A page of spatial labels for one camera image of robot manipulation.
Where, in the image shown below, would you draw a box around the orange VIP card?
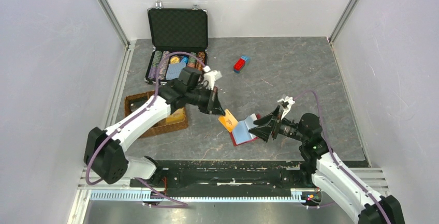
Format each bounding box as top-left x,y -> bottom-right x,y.
218,109 -> 238,133

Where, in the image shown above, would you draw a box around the white toothed cable rail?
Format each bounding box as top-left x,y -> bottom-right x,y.
90,189 -> 306,203

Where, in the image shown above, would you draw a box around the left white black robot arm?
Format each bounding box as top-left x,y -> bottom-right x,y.
83,66 -> 225,187

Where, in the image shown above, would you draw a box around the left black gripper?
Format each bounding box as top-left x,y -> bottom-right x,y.
186,85 -> 225,116

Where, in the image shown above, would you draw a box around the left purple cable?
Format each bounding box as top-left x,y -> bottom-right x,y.
85,51 -> 211,210

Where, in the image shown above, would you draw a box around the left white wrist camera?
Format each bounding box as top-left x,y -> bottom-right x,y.
202,66 -> 222,90

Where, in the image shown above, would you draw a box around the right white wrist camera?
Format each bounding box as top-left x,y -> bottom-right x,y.
277,95 -> 295,119

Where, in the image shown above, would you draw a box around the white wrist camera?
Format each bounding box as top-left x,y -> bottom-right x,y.
202,66 -> 222,90
277,95 -> 295,119

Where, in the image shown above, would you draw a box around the green purple chip stack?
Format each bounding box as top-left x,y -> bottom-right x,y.
147,51 -> 163,79

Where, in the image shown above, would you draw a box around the green red chip stack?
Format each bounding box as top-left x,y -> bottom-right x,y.
187,52 -> 197,68

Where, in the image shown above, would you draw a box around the brown woven divided basket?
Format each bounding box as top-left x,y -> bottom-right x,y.
124,91 -> 189,138

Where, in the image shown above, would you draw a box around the red leather card holder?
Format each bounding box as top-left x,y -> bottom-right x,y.
230,114 -> 261,146

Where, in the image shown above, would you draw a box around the red blue toy brick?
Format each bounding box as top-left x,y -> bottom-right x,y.
233,56 -> 251,73

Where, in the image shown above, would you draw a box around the blue playing card deck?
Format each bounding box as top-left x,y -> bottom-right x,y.
166,62 -> 187,81

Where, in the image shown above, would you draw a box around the grey purple chip stack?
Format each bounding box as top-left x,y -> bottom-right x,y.
156,51 -> 170,81

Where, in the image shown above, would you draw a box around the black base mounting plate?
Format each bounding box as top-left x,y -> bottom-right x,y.
145,160 -> 321,197

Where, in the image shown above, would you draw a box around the brown orange chip stack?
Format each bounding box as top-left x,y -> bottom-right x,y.
196,52 -> 206,71

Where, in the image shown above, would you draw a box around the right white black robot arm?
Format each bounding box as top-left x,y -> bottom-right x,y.
249,106 -> 405,223

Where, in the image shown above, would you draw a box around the black poker chip case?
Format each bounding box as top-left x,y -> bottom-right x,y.
144,8 -> 208,84

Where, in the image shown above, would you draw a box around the yellow dealer button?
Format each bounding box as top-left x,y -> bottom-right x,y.
170,55 -> 180,64

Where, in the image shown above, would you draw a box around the gold card in basket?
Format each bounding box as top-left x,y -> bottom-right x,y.
165,108 -> 186,125

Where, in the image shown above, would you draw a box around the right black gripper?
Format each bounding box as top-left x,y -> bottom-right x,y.
248,106 -> 306,142

